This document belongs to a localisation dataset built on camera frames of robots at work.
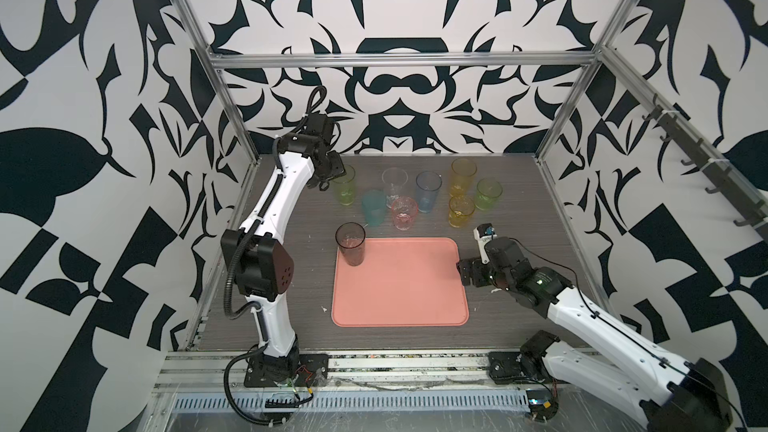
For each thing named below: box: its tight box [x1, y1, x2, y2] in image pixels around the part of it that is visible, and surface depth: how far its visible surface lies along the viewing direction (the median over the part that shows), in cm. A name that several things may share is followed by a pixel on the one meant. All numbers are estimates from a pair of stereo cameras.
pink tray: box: [332, 237, 469, 328], surface depth 89 cm
